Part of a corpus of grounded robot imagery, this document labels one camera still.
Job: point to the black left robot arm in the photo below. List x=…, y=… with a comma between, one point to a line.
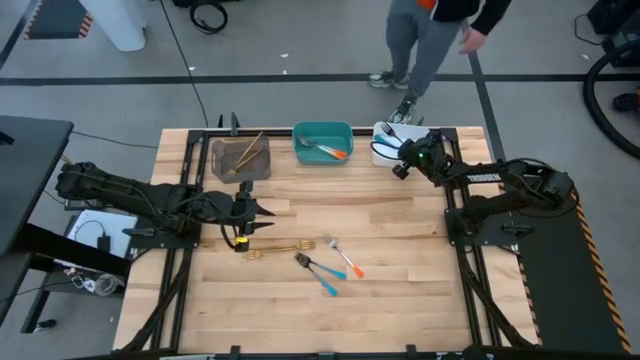
x=125, y=192

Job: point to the black desk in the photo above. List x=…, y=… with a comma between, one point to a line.
x=30, y=170

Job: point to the white board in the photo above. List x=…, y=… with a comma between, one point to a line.
x=120, y=225

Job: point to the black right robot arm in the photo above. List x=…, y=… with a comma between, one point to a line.
x=520, y=185

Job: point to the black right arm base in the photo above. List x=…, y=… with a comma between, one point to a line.
x=490, y=232

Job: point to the person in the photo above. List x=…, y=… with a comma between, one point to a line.
x=425, y=45

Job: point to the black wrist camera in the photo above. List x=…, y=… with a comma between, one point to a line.
x=220, y=206
x=422, y=156

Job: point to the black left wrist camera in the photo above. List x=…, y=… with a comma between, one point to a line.
x=220, y=206

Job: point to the black equipment case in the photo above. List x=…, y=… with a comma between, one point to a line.
x=620, y=25

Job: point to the white pillar base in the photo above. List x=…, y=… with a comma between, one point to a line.
x=117, y=25

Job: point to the grey translucent plastic bin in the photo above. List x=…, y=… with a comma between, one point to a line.
x=225, y=175

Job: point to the black hazard-striped floor mat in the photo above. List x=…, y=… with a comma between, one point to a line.
x=560, y=280

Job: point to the small hazard-striped mat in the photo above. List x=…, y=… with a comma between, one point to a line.
x=55, y=17

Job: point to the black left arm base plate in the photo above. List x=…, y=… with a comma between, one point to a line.
x=165, y=241

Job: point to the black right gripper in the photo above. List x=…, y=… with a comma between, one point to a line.
x=400, y=171

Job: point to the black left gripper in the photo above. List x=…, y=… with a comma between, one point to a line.
x=246, y=210

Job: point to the teal plastic bin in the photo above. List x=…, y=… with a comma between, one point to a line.
x=345, y=131

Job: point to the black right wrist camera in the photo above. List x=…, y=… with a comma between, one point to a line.
x=422, y=156

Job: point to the black caster foot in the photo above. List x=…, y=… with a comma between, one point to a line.
x=625, y=102

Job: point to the black power adapter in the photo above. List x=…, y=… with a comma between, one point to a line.
x=103, y=243

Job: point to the white plastic bin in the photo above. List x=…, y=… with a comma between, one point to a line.
x=410, y=131

